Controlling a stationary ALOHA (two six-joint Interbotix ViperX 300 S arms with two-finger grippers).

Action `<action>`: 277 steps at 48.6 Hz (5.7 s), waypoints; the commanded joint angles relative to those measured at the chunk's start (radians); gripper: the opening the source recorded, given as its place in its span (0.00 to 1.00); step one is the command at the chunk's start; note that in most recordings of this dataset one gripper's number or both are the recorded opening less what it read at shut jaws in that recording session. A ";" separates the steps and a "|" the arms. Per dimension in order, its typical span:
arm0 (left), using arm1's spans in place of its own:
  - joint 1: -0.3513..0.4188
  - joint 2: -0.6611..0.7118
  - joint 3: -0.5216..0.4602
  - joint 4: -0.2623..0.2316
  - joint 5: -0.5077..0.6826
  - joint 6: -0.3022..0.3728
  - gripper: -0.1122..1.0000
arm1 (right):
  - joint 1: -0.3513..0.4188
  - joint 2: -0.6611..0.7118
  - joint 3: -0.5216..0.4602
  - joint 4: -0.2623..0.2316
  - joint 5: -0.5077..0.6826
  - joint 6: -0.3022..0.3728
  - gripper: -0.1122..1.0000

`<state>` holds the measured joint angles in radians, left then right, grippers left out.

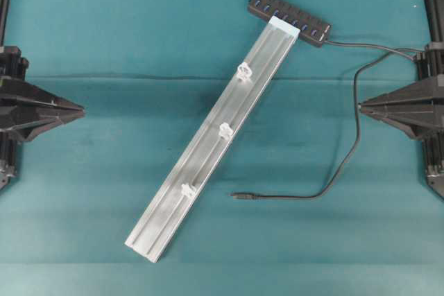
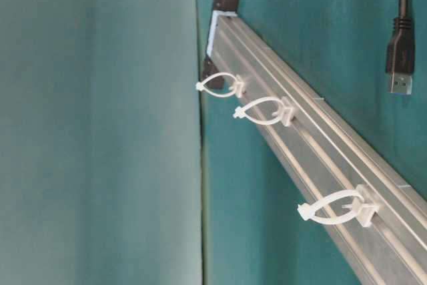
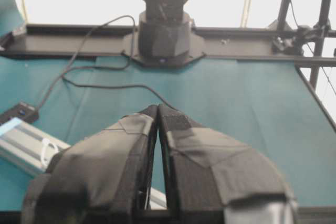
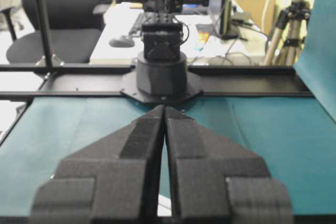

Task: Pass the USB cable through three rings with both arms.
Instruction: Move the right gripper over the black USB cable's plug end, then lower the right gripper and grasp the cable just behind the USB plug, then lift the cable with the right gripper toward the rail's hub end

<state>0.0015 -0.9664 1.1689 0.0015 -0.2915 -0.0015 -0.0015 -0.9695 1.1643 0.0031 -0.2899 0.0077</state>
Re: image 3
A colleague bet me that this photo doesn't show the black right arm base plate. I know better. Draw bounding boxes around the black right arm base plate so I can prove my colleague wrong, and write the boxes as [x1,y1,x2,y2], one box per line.
[121,33,206,68]

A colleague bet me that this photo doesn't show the black frame rail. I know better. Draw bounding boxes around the black frame rail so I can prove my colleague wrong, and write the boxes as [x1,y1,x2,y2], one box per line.
[1,24,335,68]

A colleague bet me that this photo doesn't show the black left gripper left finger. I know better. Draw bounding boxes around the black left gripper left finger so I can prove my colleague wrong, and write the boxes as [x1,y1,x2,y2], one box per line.
[21,105,158,223]

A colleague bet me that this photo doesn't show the black USB hub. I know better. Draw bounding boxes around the black USB hub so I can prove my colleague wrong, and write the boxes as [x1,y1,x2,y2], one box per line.
[1,102,39,125]

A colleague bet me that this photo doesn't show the black USB cable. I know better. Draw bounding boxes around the black USB cable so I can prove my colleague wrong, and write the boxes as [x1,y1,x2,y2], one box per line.
[34,15,182,113]

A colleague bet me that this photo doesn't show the white zip tie ring near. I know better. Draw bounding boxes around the white zip tie ring near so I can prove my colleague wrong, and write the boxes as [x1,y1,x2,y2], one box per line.
[40,137,60,168]

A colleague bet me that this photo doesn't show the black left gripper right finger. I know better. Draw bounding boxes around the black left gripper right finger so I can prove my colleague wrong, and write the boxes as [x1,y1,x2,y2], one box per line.
[158,104,298,223]

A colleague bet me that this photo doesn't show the teal table mat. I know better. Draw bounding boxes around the teal table mat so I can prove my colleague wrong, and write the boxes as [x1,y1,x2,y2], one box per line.
[0,0,336,211]

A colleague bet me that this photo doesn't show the black camera stand frame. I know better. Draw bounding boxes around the black camera stand frame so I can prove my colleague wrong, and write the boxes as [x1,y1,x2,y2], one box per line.
[272,0,336,91]

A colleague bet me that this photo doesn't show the aluminium rail profile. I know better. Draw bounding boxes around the aluminium rail profile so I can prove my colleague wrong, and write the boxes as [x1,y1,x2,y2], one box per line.
[1,114,157,211]

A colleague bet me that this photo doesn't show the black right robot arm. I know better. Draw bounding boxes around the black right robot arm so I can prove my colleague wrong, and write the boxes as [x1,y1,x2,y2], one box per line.
[138,0,191,63]

